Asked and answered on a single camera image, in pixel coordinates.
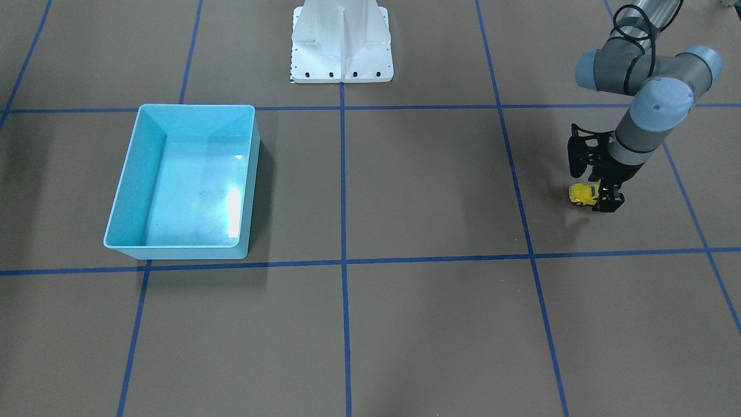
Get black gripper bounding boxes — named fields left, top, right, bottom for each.
left=590, top=156, right=644, bottom=213

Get yellow beetle toy car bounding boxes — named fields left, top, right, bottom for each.
left=567, top=183, right=600, bottom=207

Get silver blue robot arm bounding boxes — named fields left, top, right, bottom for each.
left=567, top=1, right=724, bottom=212

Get light blue plastic bin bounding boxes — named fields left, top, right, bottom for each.
left=103, top=104, right=261, bottom=259

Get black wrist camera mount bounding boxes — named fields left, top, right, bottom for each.
left=567, top=123, right=614, bottom=182

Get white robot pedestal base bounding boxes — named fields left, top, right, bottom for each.
left=289, top=1, right=394, bottom=83

